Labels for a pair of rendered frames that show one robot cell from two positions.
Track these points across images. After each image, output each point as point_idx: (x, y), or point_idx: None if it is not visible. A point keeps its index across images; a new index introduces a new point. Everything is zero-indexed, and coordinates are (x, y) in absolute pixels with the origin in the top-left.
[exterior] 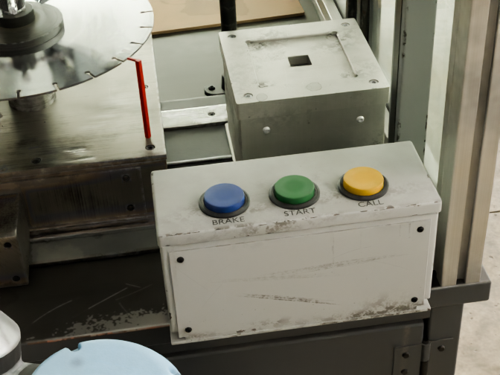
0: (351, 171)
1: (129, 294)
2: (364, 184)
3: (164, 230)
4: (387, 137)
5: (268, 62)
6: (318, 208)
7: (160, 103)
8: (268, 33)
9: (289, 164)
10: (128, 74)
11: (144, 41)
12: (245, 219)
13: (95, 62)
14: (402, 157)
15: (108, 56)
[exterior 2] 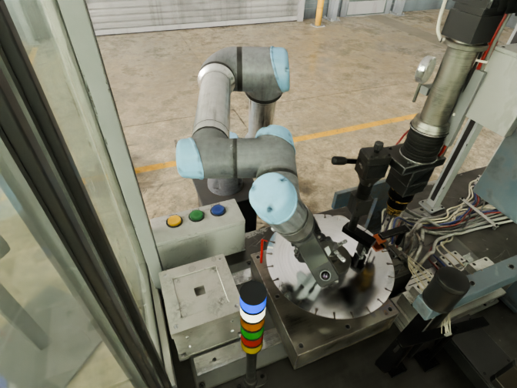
0: (178, 221)
1: (254, 242)
2: (174, 216)
3: (233, 200)
4: (162, 315)
5: (214, 287)
6: (188, 212)
7: (285, 353)
8: (218, 311)
9: (199, 228)
10: (289, 306)
11: (266, 255)
12: (210, 205)
13: (280, 239)
14: (159, 235)
15: (277, 243)
